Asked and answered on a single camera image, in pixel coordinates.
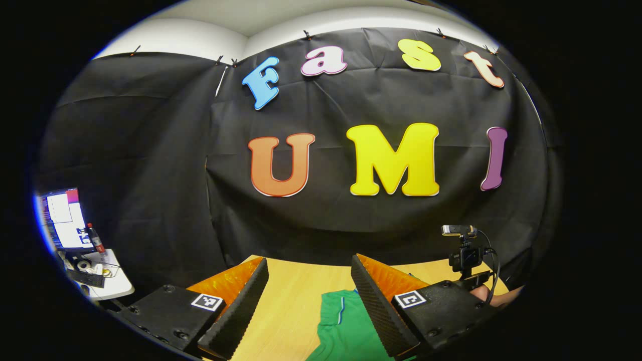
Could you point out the red drink bottle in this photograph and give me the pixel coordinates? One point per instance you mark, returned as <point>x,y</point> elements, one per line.
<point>97,240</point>

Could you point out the small white side table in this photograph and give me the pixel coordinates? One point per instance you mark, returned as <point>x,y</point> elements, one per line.
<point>118,286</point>

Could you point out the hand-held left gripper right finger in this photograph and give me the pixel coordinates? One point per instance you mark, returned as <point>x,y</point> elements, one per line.
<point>376,306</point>

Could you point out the green T-shirt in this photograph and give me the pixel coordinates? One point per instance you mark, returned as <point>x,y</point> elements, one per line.
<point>346,331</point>

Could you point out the computer monitor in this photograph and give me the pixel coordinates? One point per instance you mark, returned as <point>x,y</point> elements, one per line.
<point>65,220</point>

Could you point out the white tape roll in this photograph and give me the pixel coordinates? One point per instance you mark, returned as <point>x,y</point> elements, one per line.
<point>83,265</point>

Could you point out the black flat device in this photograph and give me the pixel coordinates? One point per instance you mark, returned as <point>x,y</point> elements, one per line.
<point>88,279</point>

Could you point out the black backdrop cloth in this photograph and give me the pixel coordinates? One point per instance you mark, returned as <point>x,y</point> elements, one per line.
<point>326,210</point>

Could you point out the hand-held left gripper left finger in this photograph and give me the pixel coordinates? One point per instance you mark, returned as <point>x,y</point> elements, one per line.
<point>241,311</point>

